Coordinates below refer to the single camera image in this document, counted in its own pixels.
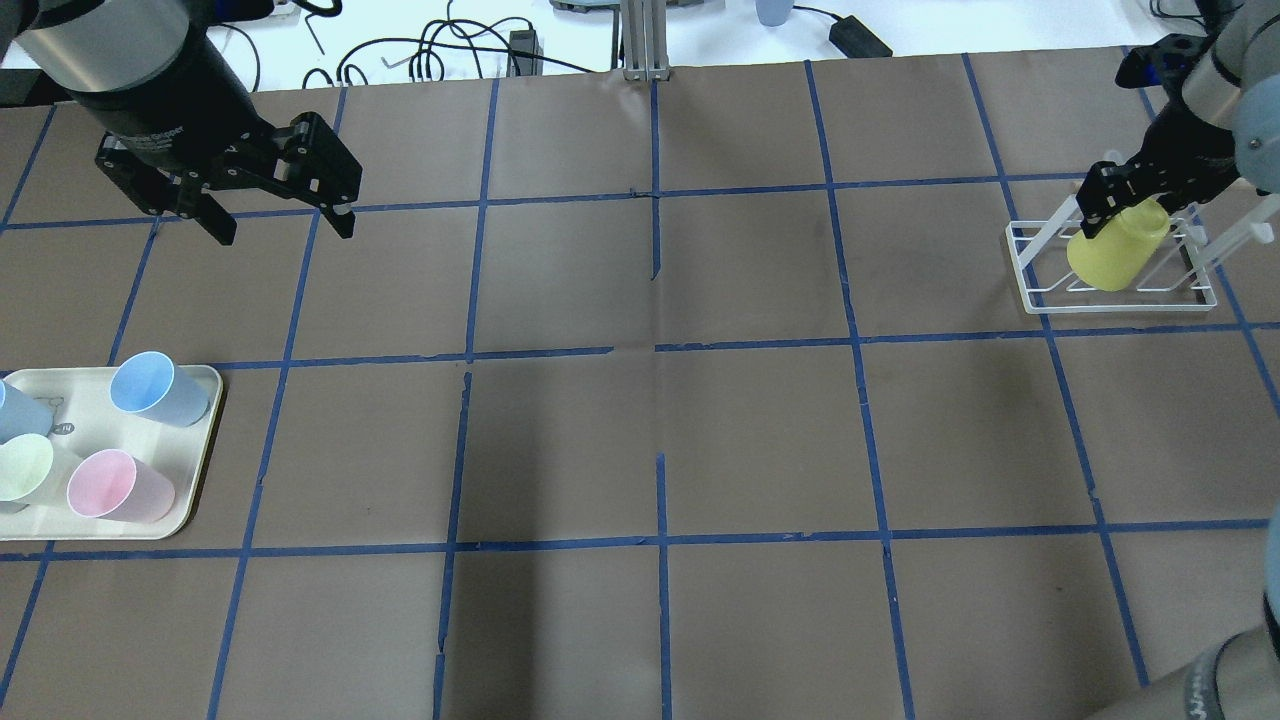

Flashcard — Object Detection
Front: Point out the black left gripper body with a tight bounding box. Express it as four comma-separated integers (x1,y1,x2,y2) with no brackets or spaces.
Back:
93,111,364,215

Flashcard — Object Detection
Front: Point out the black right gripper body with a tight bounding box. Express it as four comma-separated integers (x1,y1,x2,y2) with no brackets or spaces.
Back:
1075,100,1239,218

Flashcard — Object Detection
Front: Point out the yellow plastic cup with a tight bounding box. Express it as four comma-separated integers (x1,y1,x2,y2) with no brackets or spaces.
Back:
1066,199,1170,292

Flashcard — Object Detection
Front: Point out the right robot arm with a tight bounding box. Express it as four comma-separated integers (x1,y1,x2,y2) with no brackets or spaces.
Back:
1068,1,1279,719

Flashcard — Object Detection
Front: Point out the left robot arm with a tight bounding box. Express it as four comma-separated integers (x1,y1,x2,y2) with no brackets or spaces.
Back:
3,1,364,245

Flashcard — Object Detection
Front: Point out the blue plastic cup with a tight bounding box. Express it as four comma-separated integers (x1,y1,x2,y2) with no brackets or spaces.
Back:
0,380,54,445
108,351,211,427

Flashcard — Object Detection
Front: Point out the pink plastic cup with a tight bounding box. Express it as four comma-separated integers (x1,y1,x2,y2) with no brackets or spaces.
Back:
67,448,177,523

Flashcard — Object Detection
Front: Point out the pale green plastic cup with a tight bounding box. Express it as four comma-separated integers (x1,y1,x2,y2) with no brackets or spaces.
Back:
1,434,82,507

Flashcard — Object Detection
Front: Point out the blue cup on desk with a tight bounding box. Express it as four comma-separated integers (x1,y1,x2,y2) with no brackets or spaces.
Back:
754,0,794,28

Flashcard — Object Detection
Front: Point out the cream plastic tray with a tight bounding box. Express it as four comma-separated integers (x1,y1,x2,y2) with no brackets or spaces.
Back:
1,365,225,542

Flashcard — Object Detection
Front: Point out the black power adapter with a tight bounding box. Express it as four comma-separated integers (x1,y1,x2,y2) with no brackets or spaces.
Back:
828,15,893,59

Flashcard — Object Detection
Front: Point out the white wire cup rack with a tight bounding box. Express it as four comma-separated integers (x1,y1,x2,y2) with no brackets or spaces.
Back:
1004,193,1277,315

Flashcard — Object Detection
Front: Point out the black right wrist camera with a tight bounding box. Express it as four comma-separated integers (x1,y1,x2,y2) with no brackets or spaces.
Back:
1114,33,1210,92

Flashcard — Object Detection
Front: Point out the black cable bundle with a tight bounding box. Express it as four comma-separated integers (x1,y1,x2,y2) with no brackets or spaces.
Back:
300,10,602,88

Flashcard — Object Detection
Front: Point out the aluminium frame post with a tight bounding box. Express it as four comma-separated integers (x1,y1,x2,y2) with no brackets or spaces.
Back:
618,0,671,82

